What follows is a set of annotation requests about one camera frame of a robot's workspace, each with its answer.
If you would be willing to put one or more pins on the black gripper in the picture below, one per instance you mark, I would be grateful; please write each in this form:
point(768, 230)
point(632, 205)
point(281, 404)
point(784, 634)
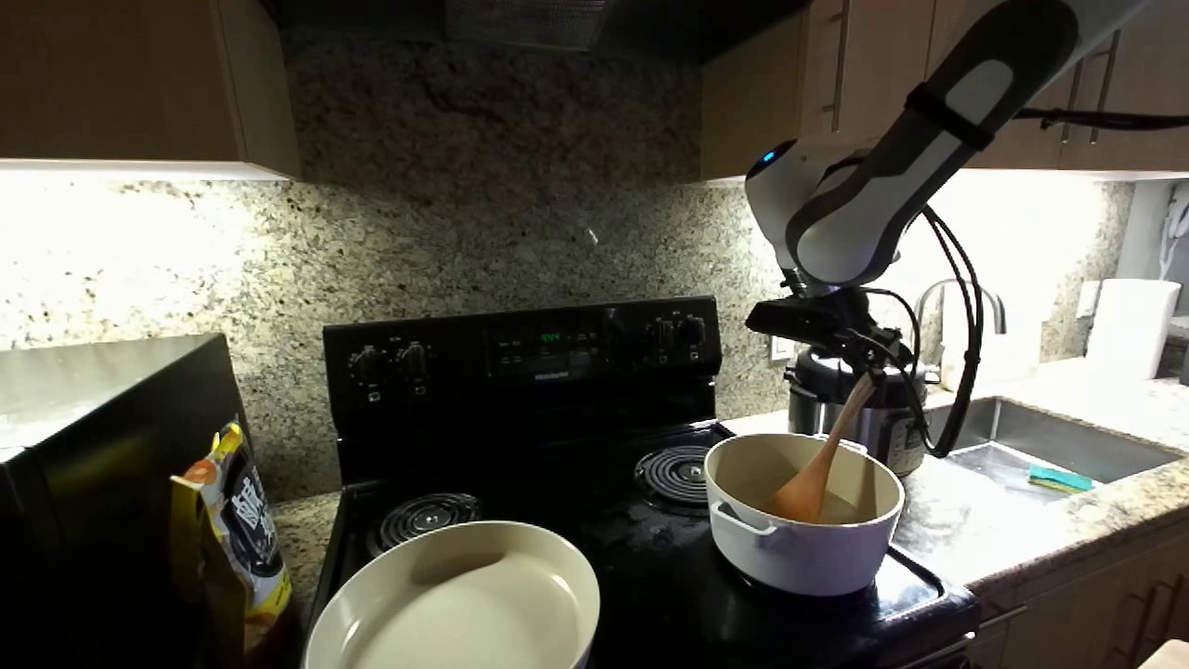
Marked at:
point(867, 342)

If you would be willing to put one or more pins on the wooden spoon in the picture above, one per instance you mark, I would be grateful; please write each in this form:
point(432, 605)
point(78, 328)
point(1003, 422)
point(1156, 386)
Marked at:
point(813, 476)

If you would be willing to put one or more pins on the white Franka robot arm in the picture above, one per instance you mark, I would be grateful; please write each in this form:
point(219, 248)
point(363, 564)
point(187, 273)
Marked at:
point(855, 210)

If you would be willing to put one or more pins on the white pot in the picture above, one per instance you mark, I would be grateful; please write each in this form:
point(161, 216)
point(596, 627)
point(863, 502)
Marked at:
point(804, 551)

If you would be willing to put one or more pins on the silver black pressure cooker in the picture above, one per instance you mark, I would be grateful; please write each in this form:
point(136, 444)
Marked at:
point(894, 429)

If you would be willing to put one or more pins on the chrome faucet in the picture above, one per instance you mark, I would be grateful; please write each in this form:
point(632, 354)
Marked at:
point(950, 304)

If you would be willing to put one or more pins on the steel kitchen sink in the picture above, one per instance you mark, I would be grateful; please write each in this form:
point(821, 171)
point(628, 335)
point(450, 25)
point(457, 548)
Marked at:
point(1064, 442)

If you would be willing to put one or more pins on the green sponge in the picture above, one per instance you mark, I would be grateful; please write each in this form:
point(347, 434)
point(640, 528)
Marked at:
point(1060, 481)

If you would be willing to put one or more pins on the white paper towel roll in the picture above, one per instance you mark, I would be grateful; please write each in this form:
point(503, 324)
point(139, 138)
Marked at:
point(1136, 328)

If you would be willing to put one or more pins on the wooden base cabinet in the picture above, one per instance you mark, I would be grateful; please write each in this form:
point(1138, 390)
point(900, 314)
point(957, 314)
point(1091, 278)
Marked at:
point(1091, 606)

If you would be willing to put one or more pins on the black electric stove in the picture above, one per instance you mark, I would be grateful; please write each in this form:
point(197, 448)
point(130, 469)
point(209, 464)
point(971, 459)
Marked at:
point(523, 372)

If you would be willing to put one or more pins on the white shallow round pan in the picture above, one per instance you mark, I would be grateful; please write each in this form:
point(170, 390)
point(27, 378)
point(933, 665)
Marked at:
point(457, 616)

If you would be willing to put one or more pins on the range hood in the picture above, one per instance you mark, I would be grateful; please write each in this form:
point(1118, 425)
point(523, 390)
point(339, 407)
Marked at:
point(526, 25)

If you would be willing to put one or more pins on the yellow black snack bag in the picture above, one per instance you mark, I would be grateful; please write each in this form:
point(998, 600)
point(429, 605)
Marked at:
point(244, 533)

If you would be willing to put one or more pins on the black microwave oven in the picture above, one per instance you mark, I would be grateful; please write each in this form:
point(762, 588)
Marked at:
point(86, 523)

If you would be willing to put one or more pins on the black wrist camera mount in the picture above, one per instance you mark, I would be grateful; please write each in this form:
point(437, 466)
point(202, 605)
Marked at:
point(804, 314)

